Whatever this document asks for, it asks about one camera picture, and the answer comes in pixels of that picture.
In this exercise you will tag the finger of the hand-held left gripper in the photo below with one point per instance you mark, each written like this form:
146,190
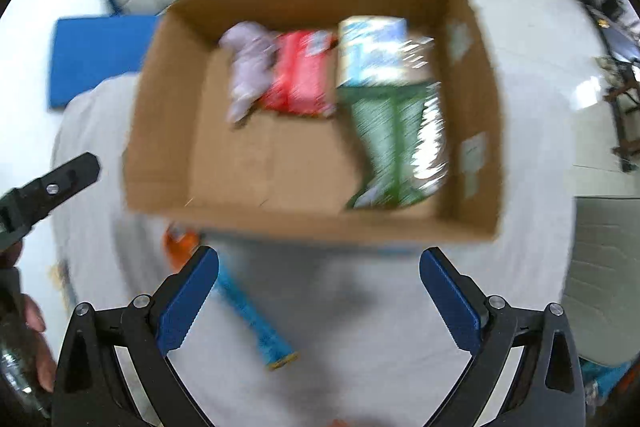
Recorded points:
60,187

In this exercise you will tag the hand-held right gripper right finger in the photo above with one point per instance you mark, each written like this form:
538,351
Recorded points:
452,302

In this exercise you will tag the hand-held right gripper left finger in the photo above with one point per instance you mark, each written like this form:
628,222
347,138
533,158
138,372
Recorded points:
181,307

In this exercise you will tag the light blue tube pack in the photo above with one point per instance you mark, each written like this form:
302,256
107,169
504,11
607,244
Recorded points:
255,317

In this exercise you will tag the green tissue pack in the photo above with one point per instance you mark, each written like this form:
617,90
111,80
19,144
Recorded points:
400,142

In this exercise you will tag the pale purple packet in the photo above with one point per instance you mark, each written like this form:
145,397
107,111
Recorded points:
247,69

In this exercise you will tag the cardboard box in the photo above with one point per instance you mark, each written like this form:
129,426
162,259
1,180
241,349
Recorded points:
310,107

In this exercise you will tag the red tissue pack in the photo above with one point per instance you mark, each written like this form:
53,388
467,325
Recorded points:
300,74

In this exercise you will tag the blue and white tissue pack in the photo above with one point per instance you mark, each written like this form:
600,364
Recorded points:
372,52

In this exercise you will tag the person's left hand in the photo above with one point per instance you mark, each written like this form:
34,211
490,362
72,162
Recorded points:
37,337

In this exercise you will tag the orange snack packet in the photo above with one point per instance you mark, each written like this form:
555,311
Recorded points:
181,243

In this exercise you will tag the blue mat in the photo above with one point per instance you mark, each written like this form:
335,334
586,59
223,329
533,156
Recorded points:
97,57

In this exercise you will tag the wooden rack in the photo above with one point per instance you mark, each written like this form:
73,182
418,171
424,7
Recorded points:
625,102

